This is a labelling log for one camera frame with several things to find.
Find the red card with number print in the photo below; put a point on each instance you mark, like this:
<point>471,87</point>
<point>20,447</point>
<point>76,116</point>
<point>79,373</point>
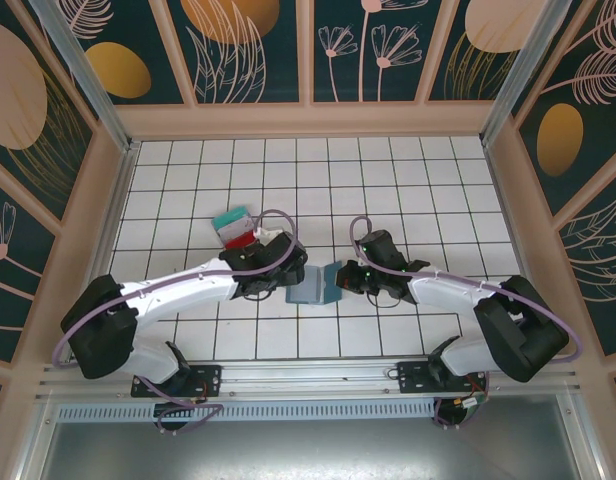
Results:
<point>238,242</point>

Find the white cherry blossom card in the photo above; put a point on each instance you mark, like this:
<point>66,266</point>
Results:
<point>235,229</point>

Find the blue leather card holder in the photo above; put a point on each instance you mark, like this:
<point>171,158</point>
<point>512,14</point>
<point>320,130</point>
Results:
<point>305,287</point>

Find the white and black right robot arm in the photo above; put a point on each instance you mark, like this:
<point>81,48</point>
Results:
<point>438,290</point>

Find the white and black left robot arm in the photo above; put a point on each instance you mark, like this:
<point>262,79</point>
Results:
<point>188,287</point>

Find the grey metal sheet panel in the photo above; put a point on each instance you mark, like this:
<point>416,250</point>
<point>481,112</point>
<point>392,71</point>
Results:
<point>313,450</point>

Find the aluminium mounting rail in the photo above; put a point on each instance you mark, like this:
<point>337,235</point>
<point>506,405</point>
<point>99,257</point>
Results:
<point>308,372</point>

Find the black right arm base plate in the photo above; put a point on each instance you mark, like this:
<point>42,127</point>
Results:
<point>410,377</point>

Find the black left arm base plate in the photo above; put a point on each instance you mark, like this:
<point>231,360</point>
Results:
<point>210,375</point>

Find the aluminium frame post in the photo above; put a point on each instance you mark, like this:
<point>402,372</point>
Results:
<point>90,75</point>
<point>528,75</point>

